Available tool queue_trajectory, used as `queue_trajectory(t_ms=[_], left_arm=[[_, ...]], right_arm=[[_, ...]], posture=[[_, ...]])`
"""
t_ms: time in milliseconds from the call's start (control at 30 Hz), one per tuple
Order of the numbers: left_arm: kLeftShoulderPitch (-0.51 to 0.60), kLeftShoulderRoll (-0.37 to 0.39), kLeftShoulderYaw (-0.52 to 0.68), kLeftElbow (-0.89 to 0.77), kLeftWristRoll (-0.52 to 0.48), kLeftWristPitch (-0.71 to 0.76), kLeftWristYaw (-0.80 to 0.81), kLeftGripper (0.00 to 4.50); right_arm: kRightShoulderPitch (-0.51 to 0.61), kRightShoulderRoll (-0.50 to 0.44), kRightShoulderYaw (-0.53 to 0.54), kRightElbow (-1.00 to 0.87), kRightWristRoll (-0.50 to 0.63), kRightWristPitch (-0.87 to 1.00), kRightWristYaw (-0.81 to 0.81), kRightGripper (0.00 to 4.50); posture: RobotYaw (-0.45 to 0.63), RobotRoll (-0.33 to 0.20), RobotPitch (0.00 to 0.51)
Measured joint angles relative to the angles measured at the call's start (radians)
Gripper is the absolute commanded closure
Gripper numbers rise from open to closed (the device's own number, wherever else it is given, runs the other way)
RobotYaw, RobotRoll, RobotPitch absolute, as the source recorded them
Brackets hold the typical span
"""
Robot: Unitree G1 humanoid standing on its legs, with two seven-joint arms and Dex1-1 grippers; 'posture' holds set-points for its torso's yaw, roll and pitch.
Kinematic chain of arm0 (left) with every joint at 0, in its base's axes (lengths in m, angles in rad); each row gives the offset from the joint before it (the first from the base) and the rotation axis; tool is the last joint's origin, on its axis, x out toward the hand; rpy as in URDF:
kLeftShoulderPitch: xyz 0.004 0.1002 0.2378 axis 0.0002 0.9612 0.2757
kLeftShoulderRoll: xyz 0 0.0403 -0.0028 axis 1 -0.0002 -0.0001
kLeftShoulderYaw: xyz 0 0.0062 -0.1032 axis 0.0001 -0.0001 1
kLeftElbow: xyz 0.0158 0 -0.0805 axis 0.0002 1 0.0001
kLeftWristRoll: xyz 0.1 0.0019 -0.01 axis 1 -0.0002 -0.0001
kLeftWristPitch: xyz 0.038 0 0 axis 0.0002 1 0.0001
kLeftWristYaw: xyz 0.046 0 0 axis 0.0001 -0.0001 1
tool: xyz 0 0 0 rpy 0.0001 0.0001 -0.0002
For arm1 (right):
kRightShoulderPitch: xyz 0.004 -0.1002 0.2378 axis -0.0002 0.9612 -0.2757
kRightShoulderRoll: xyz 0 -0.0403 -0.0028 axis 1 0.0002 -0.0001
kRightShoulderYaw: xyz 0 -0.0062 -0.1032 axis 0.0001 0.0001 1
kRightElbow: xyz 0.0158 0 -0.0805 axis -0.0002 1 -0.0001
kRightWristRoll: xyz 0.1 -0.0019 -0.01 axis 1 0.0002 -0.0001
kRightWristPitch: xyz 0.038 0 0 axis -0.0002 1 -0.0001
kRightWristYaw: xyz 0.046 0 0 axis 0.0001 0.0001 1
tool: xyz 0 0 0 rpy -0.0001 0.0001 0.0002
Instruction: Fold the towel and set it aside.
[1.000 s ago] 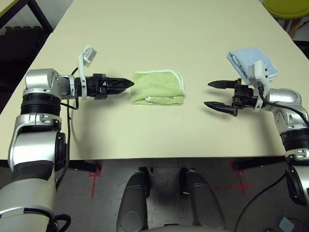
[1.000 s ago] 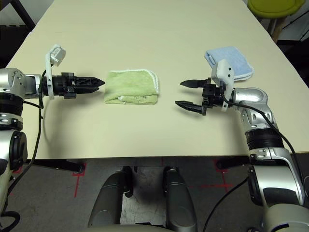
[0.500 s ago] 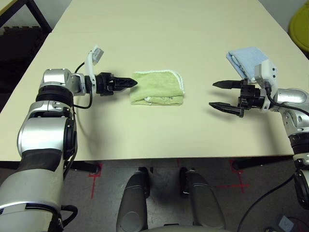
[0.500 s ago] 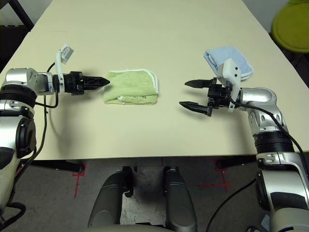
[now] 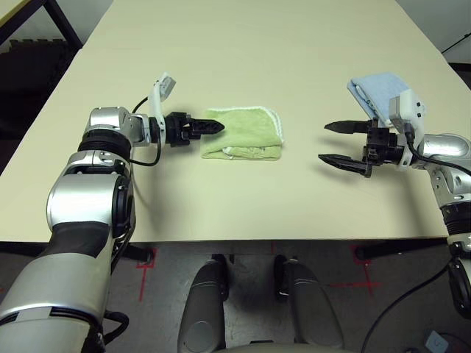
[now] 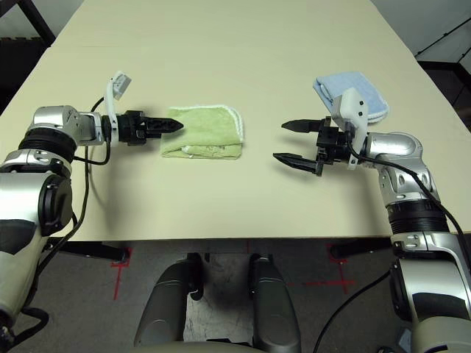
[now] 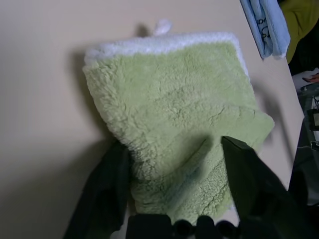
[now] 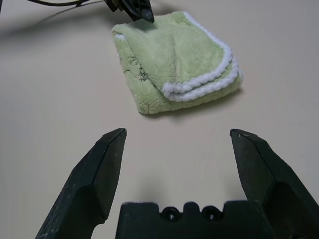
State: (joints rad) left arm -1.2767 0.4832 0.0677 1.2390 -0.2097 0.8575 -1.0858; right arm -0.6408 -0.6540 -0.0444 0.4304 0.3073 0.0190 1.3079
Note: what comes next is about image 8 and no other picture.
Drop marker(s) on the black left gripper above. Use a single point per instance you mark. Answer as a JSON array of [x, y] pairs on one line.
[[113, 3]]

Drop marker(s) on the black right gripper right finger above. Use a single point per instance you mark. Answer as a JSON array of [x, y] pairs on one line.
[[269, 174]]

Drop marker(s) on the green towel with white trim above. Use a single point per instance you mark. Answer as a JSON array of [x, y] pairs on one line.
[[179, 64]]

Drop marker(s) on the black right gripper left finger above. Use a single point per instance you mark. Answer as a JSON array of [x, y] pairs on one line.
[[87, 179]]

